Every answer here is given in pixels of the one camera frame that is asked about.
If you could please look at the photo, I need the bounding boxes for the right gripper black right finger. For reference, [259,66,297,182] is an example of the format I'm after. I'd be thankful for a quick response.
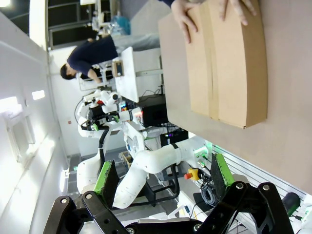
[202,153,294,234]

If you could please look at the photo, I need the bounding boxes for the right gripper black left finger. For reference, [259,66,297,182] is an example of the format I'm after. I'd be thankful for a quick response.
[43,160,128,234]

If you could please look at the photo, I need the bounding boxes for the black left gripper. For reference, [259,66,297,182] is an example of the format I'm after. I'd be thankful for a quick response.
[87,106,107,121]

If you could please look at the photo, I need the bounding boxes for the brown cardboard box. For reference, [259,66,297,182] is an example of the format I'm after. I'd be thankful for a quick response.
[184,0,269,130]

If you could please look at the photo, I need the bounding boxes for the small box with phone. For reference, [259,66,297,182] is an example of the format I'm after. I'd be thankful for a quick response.
[111,60,125,78]

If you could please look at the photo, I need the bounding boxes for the person's right hand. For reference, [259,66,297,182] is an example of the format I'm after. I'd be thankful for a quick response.
[170,0,203,44]

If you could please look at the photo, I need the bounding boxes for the person's left hand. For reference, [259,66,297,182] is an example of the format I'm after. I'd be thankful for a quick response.
[217,0,258,26]

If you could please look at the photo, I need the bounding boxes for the small wooden crate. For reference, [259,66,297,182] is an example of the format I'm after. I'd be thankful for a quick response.
[119,150,134,167]

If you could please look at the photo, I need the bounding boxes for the red yellow emergency stop button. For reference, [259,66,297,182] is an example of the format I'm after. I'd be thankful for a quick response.
[183,167,201,181]

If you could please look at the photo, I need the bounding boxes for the white panel with stickers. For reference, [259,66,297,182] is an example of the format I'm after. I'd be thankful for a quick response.
[123,121,147,157]

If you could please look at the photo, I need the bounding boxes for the white paper sheets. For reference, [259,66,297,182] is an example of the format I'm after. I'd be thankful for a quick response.
[167,204,204,221]

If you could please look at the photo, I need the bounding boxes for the white desk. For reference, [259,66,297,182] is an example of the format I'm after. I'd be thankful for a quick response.
[114,46,163,103]

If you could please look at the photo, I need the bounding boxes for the bystander in navy shirt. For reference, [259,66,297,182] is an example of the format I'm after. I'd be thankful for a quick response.
[59,36,118,81]

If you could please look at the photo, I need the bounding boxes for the black computer case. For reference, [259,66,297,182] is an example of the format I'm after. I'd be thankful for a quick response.
[140,104,169,127]

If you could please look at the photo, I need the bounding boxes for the black device with lights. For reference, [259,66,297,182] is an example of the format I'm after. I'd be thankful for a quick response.
[159,130,190,148]

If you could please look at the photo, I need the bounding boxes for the black round knob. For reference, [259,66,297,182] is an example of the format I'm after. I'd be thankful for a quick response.
[282,192,302,212]

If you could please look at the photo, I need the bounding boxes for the blue plastic bag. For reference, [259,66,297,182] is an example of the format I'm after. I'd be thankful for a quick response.
[112,16,132,35]

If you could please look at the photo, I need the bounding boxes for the coiled black cable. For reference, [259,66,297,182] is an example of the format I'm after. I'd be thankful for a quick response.
[200,174,221,207]

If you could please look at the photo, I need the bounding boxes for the aluminium profile rail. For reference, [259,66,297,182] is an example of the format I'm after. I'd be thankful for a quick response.
[211,144,307,199]

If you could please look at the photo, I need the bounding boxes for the black stand frame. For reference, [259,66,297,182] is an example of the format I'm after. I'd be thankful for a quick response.
[145,164,181,208]

